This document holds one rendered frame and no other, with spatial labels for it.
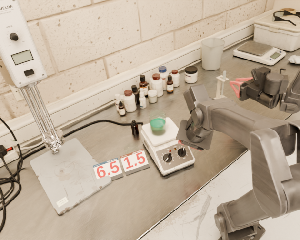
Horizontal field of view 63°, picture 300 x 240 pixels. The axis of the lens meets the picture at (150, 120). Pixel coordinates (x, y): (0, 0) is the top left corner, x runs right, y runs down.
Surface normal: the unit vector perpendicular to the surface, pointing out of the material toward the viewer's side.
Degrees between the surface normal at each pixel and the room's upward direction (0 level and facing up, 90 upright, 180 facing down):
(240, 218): 85
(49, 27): 90
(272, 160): 43
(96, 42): 90
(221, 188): 0
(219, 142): 0
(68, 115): 90
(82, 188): 0
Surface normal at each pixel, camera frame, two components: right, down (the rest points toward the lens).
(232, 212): -0.95, 0.07
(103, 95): 0.62, 0.45
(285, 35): -0.78, 0.48
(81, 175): -0.08, -0.78
